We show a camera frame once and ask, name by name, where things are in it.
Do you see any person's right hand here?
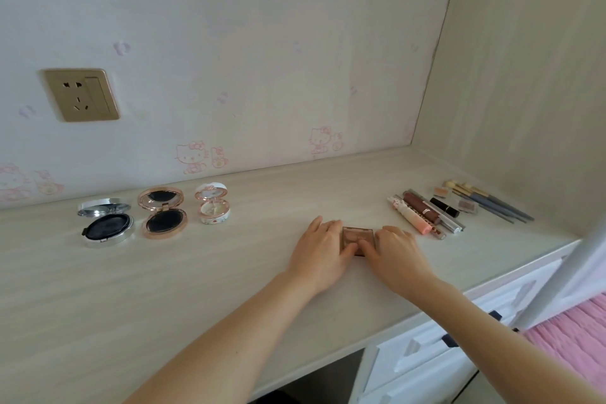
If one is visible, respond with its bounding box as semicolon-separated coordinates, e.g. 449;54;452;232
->
357;226;440;299

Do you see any person's left hand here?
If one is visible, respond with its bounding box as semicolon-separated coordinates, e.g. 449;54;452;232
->
285;215;359;297

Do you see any brown eyeshadow quad palette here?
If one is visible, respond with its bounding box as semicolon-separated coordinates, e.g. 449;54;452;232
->
341;226;377;258

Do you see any pink cat lip tube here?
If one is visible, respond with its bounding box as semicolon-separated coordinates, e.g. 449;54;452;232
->
387;195;433;236

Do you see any red lip gloss tube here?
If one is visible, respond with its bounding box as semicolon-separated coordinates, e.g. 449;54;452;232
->
410;190;463;233

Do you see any rose gold brown lipstick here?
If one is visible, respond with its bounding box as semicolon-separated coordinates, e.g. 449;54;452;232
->
402;190;442;225

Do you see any small black case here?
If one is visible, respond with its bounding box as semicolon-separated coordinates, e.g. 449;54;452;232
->
429;198;461;219

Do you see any white wooden drawer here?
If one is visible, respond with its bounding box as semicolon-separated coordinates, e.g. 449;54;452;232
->
372;254;571;382

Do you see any set of makeup brushes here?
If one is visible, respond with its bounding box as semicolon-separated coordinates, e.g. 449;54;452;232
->
452;189;514;225

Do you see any white round blush compact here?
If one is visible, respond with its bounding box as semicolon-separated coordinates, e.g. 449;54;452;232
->
194;182;232;226

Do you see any rose gold floral compact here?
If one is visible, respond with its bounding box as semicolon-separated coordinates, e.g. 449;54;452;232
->
138;186;189;241

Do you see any silver round cushion compact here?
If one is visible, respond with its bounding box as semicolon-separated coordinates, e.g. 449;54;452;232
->
77;198;135;248

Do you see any person's left forearm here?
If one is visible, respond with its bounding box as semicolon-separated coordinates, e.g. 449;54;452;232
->
122;271;317;404

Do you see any person's right forearm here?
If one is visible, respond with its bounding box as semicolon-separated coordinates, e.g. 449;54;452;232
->
409;278;606;404

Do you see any pink quilted mat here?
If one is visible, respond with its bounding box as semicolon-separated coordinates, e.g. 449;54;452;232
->
523;292;606;386

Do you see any light wooden side panel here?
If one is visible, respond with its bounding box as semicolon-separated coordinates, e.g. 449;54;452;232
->
415;0;606;239

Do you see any dark drawer handle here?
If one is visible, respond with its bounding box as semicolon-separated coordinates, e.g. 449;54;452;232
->
441;310;504;349

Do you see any white panelled bed frame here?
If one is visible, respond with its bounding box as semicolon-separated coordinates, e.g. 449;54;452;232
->
513;223;606;333

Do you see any gold wall socket plate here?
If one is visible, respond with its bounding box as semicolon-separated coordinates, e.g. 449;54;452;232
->
43;68;121;123

